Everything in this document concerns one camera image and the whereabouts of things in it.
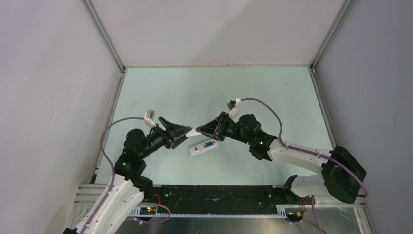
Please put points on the right controller board with wires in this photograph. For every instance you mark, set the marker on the right controller board with wires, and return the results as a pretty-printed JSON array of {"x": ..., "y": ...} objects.
[{"x": 294, "y": 217}]

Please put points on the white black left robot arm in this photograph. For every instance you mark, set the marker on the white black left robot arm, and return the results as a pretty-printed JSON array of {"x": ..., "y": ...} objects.
[{"x": 127, "y": 187}]

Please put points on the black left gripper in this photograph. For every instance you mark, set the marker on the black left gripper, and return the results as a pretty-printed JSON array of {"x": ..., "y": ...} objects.
[{"x": 178, "y": 132}]

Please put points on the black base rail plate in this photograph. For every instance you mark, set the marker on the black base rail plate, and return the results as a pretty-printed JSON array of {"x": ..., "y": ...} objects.
[{"x": 225, "y": 199}]

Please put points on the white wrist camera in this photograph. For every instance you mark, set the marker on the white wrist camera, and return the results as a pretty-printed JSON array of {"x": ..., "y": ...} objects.
[
  {"x": 233, "y": 109},
  {"x": 148, "y": 118}
]

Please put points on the white battery cover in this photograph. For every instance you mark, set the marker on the white battery cover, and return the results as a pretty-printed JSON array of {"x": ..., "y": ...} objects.
[{"x": 193, "y": 133}]

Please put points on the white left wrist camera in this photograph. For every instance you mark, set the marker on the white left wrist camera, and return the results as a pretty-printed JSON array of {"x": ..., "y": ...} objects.
[{"x": 148, "y": 118}]

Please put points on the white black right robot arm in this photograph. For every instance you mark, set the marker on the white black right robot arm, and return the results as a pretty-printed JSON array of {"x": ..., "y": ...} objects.
[{"x": 336, "y": 172}]

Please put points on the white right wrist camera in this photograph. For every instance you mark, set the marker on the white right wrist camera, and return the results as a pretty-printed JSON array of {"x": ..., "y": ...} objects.
[{"x": 233, "y": 109}]

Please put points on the white remote control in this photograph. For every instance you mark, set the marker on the white remote control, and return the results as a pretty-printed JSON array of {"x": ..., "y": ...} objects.
[{"x": 199, "y": 148}]

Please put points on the aluminium frame post right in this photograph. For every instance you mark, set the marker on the aluminium frame post right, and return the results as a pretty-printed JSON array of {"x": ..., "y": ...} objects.
[{"x": 332, "y": 32}]

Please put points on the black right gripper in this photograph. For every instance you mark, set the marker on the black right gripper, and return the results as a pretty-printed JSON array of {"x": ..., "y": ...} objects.
[{"x": 211, "y": 129}]

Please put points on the aluminium frame post left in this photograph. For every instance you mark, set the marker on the aluminium frame post left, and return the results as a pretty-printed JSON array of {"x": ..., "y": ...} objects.
[{"x": 105, "y": 37}]

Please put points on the aluminium frame post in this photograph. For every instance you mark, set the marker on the aluminium frame post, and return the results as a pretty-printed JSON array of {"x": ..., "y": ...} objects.
[
  {"x": 332, "y": 32},
  {"x": 105, "y": 37}
]

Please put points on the left controller board with LEDs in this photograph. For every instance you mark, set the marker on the left controller board with LEDs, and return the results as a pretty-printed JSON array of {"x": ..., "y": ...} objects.
[{"x": 148, "y": 210}]

